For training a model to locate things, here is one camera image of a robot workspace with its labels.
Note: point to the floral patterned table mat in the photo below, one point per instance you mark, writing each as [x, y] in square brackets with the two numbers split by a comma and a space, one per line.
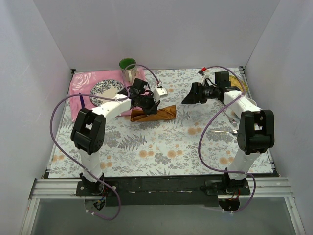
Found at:
[156, 147]

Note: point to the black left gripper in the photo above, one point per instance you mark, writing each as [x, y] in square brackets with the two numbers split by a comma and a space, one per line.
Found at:
[148, 105]

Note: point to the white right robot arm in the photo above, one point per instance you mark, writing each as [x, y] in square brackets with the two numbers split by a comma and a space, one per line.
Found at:
[255, 134]

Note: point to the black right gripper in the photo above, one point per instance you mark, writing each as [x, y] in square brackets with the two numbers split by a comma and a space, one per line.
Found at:
[195, 93]

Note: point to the orange cloth napkin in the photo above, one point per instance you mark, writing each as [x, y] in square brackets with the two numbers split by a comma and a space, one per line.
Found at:
[167, 113]

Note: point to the green inside floral mug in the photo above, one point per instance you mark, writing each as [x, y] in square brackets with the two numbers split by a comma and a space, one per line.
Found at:
[127, 65]

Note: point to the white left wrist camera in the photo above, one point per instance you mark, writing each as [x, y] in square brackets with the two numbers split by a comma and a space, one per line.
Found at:
[159, 93]

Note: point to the woven bamboo basket tray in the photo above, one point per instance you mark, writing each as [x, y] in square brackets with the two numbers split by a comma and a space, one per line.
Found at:
[238, 83]

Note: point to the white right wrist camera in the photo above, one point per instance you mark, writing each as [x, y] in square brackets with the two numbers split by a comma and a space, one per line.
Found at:
[203, 75]

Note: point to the blue floral ceramic plate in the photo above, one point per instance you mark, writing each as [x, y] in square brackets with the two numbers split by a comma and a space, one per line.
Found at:
[107, 88]

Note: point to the pink cloth placemat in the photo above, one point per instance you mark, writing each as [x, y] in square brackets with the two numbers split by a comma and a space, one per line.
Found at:
[83, 82]

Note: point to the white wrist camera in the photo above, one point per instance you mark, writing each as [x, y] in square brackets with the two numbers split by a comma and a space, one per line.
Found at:
[159, 93]
[203, 75]

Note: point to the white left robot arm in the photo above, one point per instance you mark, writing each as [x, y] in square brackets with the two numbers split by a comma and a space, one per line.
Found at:
[89, 128]

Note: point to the purple plastic knife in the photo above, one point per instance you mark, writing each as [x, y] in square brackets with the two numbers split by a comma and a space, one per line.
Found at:
[82, 100]

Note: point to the silver metal fork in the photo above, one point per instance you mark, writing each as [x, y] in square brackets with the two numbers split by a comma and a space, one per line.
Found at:
[231, 120]

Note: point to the silver metal spoon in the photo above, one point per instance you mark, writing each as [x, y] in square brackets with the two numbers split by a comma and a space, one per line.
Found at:
[233, 132]

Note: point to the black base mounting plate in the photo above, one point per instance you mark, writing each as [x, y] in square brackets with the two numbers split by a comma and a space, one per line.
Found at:
[164, 190]

